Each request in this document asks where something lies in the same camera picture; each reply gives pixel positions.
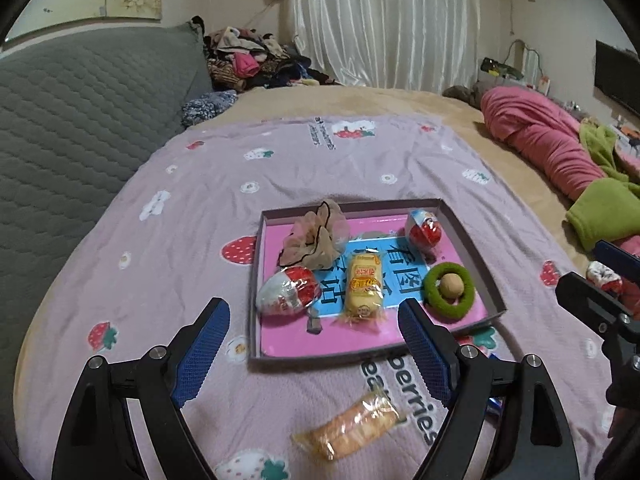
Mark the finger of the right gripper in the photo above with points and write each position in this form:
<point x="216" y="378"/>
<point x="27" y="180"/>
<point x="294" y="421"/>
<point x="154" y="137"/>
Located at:
<point x="621" y="262"/>
<point x="596" y="309"/>

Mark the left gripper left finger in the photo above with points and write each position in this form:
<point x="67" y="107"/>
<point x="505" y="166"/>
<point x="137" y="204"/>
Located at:
<point x="97" y="441"/>

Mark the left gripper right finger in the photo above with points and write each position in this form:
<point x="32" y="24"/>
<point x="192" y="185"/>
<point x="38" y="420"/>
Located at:
<point x="532" y="440"/>

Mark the tan walnut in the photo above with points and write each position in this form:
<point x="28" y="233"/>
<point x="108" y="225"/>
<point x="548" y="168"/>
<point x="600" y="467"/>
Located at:
<point x="451" y="286"/>

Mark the green fuzzy hair scrunchie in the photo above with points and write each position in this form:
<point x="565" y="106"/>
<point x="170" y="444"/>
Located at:
<point x="451" y="310"/>

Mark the yellow packaged cake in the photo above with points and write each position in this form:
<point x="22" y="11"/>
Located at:
<point x="363" y="303"/>

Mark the red white egg toy packet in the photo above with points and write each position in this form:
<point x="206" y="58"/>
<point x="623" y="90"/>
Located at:
<point x="288" y="292"/>

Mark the blue cookie packet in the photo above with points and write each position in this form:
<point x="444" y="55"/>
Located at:
<point x="494" y="407"/>

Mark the green fleece blanket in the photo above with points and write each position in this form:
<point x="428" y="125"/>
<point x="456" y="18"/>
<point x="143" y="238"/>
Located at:
<point x="608" y="209"/>

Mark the pink quilt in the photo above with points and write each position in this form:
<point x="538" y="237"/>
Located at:
<point x="544" y="134"/>

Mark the small red white egg toy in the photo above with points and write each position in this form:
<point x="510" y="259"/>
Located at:
<point x="423" y="230"/>

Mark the black television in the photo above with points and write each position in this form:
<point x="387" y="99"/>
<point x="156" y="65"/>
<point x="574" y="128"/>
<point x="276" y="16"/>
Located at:
<point x="617" y="75"/>

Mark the orange cracker packet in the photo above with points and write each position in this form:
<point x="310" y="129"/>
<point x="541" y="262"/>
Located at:
<point x="368" y="419"/>

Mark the shallow box tray pink base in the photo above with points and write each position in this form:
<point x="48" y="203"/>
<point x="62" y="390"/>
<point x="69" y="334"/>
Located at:
<point x="331" y="340"/>

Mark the beige mesh scrunchie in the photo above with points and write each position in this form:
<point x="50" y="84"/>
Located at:
<point x="317" y="239"/>

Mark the white curtain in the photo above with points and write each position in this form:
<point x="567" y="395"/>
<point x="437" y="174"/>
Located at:
<point x="427" y="45"/>

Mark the grey quilted headboard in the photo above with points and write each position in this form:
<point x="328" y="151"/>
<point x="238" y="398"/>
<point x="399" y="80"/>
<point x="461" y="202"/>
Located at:
<point x="80" y="114"/>

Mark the dark floral cloth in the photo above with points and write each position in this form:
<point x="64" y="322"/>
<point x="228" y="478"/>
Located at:
<point x="206" y="107"/>

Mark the pile of clothes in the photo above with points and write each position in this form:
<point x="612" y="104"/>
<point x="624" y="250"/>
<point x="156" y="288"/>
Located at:
<point x="240" y="59"/>

